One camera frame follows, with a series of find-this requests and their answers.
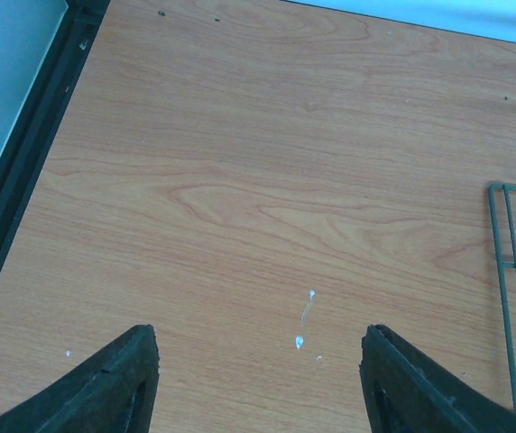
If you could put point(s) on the grey wire dish rack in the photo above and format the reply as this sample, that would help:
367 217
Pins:
504 245

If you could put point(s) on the left black frame post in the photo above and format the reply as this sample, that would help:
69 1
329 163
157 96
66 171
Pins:
44 46

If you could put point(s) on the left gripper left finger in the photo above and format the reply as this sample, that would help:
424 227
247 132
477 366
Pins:
114 390

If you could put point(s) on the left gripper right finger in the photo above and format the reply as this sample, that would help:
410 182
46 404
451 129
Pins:
407 391

